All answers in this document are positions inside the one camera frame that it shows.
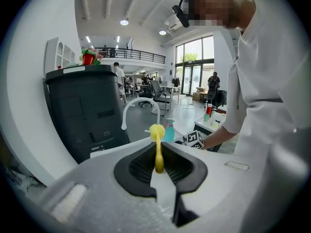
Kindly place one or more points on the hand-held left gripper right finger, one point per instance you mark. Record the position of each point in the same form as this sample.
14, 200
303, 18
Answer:
230, 190

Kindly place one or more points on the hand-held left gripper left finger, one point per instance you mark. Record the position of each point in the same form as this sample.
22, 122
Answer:
97, 178

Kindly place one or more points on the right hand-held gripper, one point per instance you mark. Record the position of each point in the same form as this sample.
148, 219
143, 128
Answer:
193, 139

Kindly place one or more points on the green plastic cup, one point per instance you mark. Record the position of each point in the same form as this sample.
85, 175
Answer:
206, 118

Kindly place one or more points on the yellow cup brush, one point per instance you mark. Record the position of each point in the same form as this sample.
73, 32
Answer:
158, 154

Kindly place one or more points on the person's right forearm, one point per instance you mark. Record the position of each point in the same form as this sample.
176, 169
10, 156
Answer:
218, 137

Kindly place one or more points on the teal spray bottle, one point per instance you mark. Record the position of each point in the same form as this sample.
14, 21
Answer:
170, 132

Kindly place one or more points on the red bottle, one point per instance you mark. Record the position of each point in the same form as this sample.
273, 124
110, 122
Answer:
209, 109

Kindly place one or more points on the large white sink basin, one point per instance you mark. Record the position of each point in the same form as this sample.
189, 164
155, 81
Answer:
121, 148

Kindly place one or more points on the cardboard box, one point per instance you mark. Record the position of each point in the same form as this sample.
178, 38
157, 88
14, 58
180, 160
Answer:
200, 94

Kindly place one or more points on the white desk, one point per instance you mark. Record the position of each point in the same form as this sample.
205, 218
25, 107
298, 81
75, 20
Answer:
170, 88

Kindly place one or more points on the black office chair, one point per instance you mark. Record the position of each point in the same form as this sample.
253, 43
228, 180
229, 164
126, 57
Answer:
160, 93

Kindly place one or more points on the black cabinet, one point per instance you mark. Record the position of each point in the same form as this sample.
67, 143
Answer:
82, 110

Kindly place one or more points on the glass entrance doors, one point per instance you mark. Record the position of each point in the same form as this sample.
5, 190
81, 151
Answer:
194, 69

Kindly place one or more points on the white faucet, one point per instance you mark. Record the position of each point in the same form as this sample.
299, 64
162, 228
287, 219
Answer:
126, 110

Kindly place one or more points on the black balcony railing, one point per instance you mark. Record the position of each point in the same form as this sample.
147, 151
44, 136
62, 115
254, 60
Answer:
136, 54

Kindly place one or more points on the person's white shirt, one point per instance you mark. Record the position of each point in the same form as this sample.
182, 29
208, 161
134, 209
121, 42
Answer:
272, 69

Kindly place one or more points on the round ceiling light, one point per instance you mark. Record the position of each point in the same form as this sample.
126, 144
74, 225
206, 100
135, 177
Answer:
124, 22
162, 32

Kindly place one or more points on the red flower pot toy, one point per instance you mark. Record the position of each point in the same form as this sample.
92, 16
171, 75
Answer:
88, 58

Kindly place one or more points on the white arched shelf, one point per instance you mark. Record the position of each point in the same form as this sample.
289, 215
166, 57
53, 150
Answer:
52, 54

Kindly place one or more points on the person's head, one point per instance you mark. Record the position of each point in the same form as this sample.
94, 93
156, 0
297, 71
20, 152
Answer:
218, 6

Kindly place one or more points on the black head camera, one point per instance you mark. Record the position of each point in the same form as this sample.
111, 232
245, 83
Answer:
183, 13

